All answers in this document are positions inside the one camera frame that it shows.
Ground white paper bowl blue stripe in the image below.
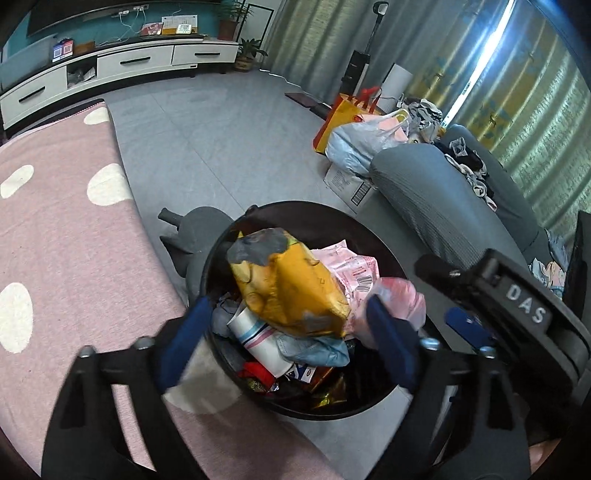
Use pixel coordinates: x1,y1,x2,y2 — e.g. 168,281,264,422
228,305,296,377

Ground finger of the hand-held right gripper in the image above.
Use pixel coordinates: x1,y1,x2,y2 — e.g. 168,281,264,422
444,308,497,352
414,254,485,301

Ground black upright vacuum cleaner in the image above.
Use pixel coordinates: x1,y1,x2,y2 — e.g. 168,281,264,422
341,0,389,97

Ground small potted plant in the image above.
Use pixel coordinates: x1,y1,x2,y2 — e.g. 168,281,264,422
235,38,269,72

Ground tall potted plant brown pot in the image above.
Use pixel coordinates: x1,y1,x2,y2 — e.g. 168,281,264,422
215,0,252,40

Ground pink printed packet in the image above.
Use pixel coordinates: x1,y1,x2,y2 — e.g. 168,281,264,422
309,240,380,301

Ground black white clothing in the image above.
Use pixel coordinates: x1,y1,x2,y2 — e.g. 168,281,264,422
443,138,497,210

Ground grey sofa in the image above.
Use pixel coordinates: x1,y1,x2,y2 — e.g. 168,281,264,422
369,124,555,273

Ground large pale plastic bag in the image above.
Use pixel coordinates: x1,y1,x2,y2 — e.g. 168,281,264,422
325,110,411,176

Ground white cylinder appliance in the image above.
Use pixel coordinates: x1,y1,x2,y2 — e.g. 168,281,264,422
381,64,413,100

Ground white desk calendar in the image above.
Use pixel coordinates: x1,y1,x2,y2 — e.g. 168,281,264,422
161,15,198,35

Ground translucent storage box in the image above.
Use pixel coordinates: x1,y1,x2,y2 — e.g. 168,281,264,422
0,46,56,88

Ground green patterned curtain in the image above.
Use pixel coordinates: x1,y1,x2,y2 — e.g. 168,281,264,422
249,0,591,241

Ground red noodle packet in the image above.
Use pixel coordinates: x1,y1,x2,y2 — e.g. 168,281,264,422
240,360,278,393

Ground black trash bin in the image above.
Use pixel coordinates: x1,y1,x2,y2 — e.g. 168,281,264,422
201,200,430,421

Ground pink plastic bag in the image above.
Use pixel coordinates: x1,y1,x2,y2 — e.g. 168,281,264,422
353,276,426,347

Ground white tv cabinet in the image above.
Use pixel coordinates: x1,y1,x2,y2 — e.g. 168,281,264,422
0,39,241,132

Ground white barcode cardboard box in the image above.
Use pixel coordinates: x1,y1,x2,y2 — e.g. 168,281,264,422
323,164,377,215

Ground black television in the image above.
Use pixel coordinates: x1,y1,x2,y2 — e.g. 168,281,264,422
25,0,222,38

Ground red yellow shopping bag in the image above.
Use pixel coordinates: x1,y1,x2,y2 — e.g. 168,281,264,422
314,87,384,155

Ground light blue plastic bag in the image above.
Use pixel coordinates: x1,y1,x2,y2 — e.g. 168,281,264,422
277,335,351,367

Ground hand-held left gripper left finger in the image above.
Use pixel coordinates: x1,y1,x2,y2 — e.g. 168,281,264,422
41,295,213,480

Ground light blue printed cloth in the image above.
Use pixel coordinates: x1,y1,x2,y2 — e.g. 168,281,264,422
530,231,571,298

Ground yellow snack bag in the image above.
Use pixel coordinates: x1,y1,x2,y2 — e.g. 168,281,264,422
226,227,351,340

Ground dark floor mat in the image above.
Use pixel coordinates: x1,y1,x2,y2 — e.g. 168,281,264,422
285,91,333,116

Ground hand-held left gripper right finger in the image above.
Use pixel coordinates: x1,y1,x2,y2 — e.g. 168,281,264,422
365,295,532,480

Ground striped clothing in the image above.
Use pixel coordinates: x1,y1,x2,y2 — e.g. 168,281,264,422
404,97,446,144

